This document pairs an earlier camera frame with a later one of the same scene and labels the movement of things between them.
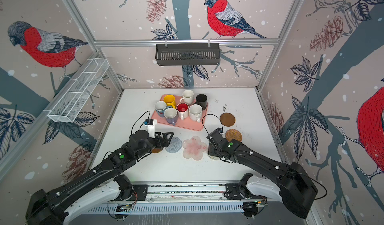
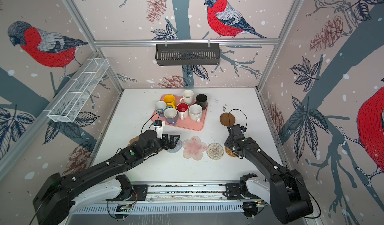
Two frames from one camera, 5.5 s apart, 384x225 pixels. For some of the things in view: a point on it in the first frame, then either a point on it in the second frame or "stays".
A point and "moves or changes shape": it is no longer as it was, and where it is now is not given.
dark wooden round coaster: x=227 y=119 stays
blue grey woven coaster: x=175 y=145 stays
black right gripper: x=210 y=148 → x=227 y=141
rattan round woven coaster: x=233 y=134 moves or changes shape
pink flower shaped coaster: x=193 y=148 stays
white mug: x=195 y=112 stays
